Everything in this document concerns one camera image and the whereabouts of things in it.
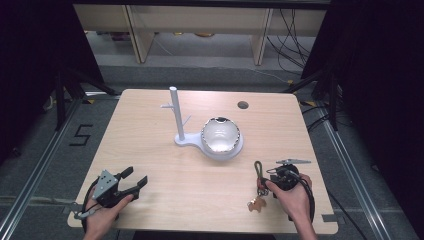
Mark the white jewellery stand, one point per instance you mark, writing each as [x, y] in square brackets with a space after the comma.
[178, 116]

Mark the black metal stand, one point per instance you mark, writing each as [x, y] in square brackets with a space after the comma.
[332, 100]
[60, 100]

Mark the beige wooden shelf unit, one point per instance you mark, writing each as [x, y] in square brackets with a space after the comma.
[200, 20]

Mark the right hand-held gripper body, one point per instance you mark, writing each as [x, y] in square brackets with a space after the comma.
[286, 178]

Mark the black curtain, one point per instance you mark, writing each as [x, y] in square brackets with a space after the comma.
[36, 66]
[380, 83]

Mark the grey table bracket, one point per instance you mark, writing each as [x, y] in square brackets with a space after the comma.
[74, 208]

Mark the white bowl with gold rim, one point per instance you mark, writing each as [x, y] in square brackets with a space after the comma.
[220, 136]

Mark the aluminium floor rail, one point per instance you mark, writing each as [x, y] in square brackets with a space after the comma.
[36, 166]
[353, 170]

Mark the small dark round disc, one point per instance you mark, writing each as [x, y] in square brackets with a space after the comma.
[243, 105]

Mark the person's right hand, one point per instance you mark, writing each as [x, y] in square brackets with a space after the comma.
[295, 201]

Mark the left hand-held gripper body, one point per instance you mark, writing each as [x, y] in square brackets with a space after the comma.
[106, 186]

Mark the person's left hand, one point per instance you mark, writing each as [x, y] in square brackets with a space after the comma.
[101, 218]

